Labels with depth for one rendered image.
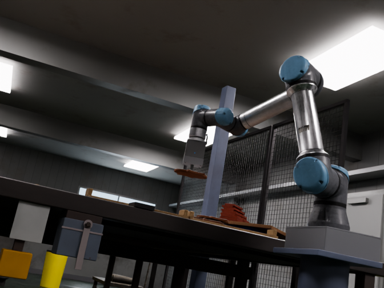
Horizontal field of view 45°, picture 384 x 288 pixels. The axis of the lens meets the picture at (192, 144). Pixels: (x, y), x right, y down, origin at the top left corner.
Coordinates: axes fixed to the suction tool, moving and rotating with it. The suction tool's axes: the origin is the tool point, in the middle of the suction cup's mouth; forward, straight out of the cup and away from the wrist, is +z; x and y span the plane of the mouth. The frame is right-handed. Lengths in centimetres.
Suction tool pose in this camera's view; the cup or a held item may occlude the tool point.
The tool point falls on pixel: (190, 175)
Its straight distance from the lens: 199.3
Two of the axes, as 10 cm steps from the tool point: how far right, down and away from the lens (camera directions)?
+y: -9.8, -1.9, -0.4
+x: 0.9, -2.5, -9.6
